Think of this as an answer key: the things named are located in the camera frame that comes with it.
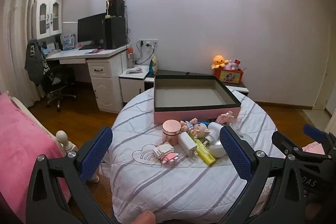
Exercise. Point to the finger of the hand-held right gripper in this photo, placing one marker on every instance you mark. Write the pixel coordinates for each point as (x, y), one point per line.
(282, 141)
(312, 132)

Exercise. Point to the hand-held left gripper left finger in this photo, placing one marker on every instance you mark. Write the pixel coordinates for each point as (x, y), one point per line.
(97, 153)

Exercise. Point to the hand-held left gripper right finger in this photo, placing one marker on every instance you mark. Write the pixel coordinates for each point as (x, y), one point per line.
(236, 153)

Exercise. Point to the white astronaut figurine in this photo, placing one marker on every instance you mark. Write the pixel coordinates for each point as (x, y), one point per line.
(216, 148)

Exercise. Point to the yellow plastic toy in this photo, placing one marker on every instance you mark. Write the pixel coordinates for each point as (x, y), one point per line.
(204, 153)

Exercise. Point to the pastel block toy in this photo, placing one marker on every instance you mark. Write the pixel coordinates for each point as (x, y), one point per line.
(226, 117)

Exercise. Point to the pink doll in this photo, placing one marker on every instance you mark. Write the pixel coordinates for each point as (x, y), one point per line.
(195, 129)

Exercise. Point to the white charger plug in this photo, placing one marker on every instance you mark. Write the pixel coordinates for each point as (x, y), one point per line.
(187, 144)

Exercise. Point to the rose gold round can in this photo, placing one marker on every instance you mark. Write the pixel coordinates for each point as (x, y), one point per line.
(172, 130)

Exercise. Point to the white pink block toy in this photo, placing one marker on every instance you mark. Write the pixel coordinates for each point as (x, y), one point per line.
(166, 153)

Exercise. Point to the pink box with black rim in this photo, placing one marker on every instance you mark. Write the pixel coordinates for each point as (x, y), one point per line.
(194, 94)

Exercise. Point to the white bedside cabinet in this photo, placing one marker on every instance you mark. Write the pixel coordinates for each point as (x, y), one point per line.
(132, 87)

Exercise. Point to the white desk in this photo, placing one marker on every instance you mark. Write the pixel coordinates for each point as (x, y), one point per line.
(105, 77)

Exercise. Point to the red printed storage box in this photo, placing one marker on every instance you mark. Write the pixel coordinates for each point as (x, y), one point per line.
(229, 76)

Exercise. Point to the pink blanket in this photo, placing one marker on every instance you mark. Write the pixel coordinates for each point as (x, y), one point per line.
(21, 140)

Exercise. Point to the black office chair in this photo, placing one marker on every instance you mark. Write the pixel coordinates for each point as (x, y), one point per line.
(59, 77)

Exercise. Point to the pink plush toy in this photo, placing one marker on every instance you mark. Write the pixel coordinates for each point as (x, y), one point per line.
(231, 64)

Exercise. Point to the printed leaflets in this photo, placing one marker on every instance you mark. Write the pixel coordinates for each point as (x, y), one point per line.
(134, 71)

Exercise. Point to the orange octopus plush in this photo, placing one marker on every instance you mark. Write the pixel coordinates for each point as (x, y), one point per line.
(219, 61)

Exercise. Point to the bottle with red cap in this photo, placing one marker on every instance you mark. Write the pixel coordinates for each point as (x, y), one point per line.
(130, 58)

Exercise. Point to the black-topped low cabinet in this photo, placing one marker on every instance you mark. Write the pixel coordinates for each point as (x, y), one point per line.
(173, 73)

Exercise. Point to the pink papers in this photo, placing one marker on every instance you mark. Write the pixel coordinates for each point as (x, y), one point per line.
(90, 51)

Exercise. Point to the blue yellow snack bag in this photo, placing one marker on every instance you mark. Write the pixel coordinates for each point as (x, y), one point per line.
(153, 65)

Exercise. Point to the black and white jacket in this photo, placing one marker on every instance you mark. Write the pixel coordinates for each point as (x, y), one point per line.
(35, 61)

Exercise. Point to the blue and white box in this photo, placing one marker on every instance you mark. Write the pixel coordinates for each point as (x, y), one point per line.
(68, 41)

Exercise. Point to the black computer tower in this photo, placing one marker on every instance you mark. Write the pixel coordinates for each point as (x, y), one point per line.
(115, 32)

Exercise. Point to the black computer monitor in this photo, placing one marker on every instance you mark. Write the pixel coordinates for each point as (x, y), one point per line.
(90, 28)

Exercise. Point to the white glass-door cabinet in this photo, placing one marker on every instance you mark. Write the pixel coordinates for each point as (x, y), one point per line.
(47, 19)

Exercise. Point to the small white desk ornament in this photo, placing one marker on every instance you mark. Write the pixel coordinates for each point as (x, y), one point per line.
(107, 8)

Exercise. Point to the small black speaker box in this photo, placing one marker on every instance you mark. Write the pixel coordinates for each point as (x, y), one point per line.
(116, 8)

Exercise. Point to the beige curtain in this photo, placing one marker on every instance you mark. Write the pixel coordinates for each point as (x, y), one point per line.
(18, 29)

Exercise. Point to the white wall outlet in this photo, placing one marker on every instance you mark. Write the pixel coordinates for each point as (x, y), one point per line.
(148, 43)

